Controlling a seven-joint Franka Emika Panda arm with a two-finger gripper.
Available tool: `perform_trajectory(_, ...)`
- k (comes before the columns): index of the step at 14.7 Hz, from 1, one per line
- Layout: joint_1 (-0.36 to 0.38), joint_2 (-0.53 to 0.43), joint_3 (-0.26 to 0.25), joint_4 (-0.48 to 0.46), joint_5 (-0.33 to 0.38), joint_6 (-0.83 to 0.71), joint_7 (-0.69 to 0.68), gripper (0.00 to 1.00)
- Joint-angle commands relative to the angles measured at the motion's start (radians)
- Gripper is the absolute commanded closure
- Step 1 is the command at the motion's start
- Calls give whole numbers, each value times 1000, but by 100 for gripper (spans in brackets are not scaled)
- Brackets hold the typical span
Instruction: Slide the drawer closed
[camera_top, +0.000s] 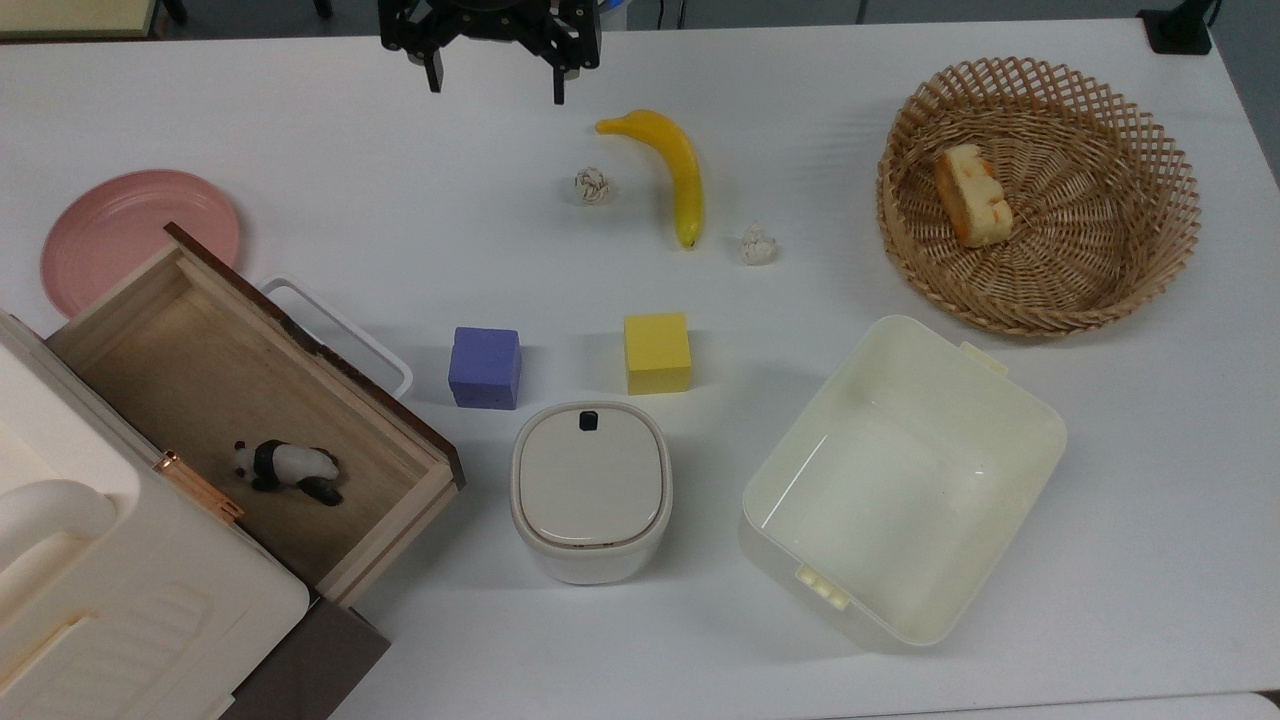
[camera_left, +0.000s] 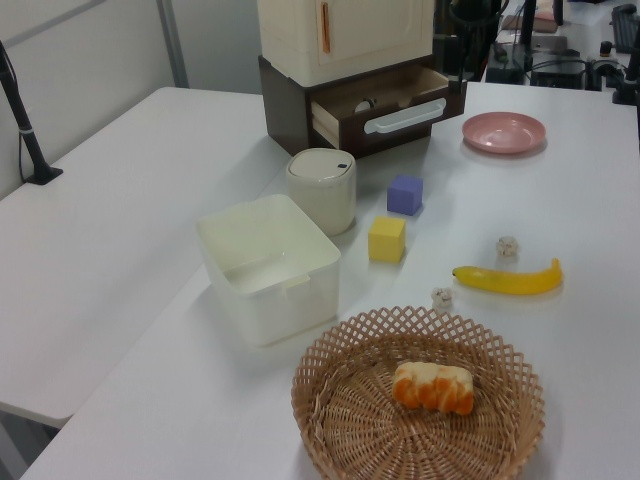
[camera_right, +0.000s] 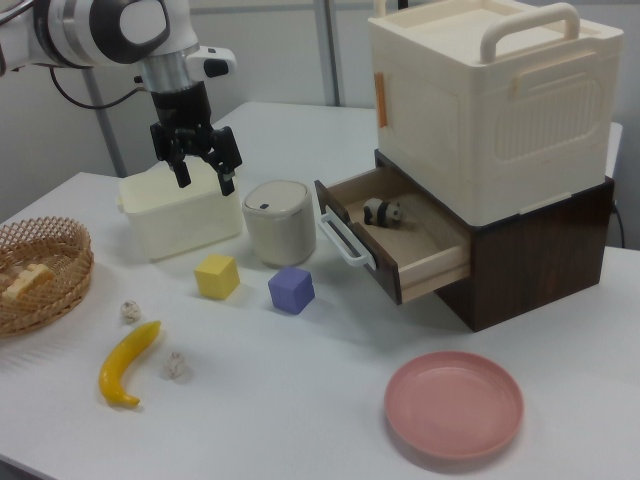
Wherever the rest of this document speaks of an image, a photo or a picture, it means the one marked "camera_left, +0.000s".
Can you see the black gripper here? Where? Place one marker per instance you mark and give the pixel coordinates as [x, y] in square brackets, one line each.
[446, 54]

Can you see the dark brown drawer cabinet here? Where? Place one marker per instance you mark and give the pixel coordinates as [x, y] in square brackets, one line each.
[282, 105]

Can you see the pink plate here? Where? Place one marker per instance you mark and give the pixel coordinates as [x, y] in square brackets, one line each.
[502, 131]

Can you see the small white black object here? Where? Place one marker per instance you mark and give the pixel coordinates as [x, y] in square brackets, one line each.
[365, 105]

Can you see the black electronics box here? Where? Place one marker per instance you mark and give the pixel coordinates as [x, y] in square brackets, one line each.
[557, 72]

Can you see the purple cube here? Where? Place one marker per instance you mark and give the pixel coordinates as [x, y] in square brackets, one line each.
[404, 195]

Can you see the black clamp stand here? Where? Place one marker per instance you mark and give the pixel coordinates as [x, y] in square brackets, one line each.
[627, 82]

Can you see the crumpled paper ball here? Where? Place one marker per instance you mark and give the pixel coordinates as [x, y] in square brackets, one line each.
[506, 247]
[442, 297]

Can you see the yellow cube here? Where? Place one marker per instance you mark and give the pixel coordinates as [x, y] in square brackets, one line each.
[385, 240]

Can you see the white lidded trash bin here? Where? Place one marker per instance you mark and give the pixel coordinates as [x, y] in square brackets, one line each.
[322, 192]

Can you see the black keyboard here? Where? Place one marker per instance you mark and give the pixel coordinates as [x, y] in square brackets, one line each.
[627, 27]

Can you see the yellow toy banana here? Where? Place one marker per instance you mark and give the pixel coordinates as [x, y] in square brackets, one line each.
[510, 280]

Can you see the white plastic storage box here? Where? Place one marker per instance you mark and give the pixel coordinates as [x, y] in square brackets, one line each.
[270, 270]

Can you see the toy bread loaf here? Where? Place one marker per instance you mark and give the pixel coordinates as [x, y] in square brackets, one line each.
[432, 387]

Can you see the woven wicker basket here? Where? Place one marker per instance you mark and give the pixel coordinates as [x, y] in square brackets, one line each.
[415, 425]

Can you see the black camera stand pole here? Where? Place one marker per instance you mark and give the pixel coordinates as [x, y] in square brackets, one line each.
[22, 125]

